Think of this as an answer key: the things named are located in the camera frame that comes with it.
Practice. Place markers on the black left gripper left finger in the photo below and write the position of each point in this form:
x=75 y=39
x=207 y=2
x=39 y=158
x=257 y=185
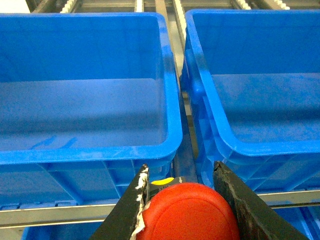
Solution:
x=125 y=220

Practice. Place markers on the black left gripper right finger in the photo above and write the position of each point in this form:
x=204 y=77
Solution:
x=255 y=219

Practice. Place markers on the red mushroom push button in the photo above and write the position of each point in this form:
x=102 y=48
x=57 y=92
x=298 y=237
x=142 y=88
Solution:
x=180 y=210

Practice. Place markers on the lower blue crate left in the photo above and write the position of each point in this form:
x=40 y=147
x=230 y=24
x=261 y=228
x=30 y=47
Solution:
x=76 y=231

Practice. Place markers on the lower blue crate middle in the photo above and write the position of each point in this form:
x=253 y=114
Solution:
x=304 y=219

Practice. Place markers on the blue plastic crate left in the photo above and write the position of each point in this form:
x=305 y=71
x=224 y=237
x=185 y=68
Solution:
x=85 y=100

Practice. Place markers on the blue plastic crate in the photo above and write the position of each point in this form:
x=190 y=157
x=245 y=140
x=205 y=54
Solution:
x=85 y=100
x=253 y=82

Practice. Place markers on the blue plastic crate middle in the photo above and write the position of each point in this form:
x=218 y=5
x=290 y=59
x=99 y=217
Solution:
x=253 y=82

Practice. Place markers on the metal roller rack frame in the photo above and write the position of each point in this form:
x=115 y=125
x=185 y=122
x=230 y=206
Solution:
x=15 y=220

